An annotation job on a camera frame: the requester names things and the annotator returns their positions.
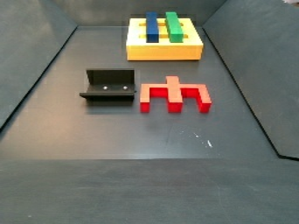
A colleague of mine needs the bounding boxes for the red puzzle block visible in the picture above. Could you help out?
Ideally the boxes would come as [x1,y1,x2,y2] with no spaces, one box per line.
[140,76,212,113]

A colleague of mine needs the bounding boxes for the yellow wooden board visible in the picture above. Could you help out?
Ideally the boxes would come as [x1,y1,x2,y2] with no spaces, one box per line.
[125,18,203,60]

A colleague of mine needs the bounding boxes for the blue bar block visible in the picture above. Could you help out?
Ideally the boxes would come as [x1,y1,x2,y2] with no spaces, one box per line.
[145,11,159,43]

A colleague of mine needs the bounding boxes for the green bar block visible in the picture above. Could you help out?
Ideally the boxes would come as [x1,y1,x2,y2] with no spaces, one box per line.
[164,11,183,43]

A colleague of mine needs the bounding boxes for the black angle bracket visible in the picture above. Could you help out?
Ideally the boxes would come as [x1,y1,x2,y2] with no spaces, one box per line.
[79,68,136,101]

